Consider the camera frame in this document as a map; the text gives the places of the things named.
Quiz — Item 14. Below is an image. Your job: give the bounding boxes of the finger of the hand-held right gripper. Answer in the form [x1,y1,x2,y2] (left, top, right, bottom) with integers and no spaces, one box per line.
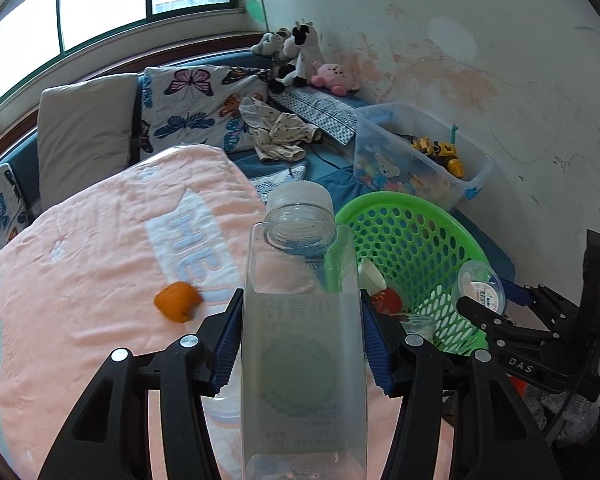
[501,279,581,333]
[455,295,518,342]

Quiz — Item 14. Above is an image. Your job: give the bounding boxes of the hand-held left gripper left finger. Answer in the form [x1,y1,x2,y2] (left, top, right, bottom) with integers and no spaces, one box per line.
[36,287,244,480]

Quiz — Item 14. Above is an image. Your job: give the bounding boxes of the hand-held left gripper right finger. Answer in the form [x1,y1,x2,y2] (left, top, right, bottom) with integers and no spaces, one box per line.
[359,289,563,480]

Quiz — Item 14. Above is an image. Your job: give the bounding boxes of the small clear lidded cup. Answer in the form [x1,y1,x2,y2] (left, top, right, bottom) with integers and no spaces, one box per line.
[452,260,507,317]

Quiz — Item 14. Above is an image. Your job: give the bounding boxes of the red snack canister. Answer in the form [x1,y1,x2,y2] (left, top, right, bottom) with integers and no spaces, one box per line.
[357,259,404,317]

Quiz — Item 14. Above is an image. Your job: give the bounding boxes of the orange peel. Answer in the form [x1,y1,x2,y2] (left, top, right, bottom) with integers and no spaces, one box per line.
[153,281,203,323]

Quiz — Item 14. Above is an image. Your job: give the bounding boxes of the clear plastic bottle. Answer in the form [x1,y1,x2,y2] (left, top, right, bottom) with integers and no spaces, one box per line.
[240,181,368,480]

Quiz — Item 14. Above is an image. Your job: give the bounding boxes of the green plastic basket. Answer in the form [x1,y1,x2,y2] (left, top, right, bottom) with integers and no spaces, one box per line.
[325,191,493,357]

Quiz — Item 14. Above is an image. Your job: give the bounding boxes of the person's right hand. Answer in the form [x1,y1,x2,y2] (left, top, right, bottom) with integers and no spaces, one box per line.
[525,385,600,443]

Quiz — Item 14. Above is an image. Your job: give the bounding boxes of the clear plastic cup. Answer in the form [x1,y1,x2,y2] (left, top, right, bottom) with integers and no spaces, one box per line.
[392,311,437,343]

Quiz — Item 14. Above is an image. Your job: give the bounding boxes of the yellow toy truck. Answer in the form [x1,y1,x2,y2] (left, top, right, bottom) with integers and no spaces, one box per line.
[411,136,465,177]

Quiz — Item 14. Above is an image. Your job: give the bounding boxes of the pink blanket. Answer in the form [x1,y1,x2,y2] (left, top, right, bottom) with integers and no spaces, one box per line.
[0,145,456,480]

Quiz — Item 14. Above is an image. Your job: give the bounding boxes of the checkered cloth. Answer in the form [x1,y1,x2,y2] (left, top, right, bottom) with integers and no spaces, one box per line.
[252,167,308,203]

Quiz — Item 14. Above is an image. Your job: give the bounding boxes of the blue sofa bed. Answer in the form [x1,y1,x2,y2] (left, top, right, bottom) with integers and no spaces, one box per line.
[0,47,516,281]

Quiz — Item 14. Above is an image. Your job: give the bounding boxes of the clear plastic storage box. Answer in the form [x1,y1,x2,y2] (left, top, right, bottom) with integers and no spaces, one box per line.
[352,102,496,211]

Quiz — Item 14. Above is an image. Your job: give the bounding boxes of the crumpled patterned clothes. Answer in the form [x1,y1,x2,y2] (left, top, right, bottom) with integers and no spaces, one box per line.
[238,96,323,163]

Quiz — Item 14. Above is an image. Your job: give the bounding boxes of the folded patterned cloth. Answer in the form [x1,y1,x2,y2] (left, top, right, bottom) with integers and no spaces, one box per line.
[270,86,358,145]

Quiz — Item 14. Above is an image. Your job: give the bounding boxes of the large butterfly print cushion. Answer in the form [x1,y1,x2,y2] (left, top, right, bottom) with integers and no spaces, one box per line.
[140,64,272,155]

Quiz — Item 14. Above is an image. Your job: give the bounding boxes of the white pillow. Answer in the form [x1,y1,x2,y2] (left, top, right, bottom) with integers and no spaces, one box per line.
[36,73,140,211]

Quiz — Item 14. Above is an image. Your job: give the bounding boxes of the small butterfly print cushion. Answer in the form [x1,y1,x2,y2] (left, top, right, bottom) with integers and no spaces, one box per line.
[0,162,31,261]

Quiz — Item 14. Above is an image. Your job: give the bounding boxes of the pink plush toy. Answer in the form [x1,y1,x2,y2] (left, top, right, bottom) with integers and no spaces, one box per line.
[312,61,361,96]

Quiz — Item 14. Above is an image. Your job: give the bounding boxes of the grey plush toy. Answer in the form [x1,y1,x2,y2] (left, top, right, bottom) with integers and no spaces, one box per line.
[250,30,288,57]

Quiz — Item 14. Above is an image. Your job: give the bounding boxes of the cow plush toy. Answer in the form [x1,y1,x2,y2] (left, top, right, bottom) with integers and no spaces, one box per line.
[269,20,326,95]

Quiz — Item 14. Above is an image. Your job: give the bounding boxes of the window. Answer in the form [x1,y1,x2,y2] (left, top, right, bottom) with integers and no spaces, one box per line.
[0,0,236,101]

